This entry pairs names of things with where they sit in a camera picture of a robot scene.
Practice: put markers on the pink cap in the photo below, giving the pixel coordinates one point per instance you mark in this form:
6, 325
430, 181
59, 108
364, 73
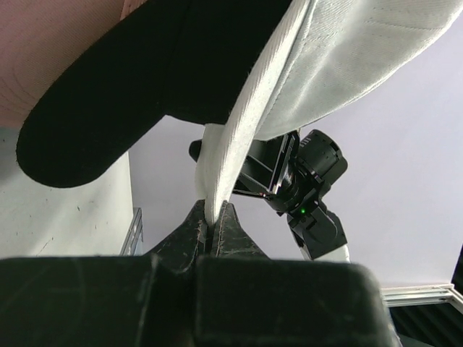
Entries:
40, 39

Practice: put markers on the white cap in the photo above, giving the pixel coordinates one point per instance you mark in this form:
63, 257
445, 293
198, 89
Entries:
322, 56

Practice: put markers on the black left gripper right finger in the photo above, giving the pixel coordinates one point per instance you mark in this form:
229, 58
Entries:
242, 298

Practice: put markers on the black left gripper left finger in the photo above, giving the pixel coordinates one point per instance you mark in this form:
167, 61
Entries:
140, 300

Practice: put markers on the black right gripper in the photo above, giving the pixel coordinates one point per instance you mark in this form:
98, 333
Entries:
270, 170

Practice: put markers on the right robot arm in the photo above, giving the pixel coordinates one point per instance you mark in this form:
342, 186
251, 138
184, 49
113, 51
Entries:
317, 231

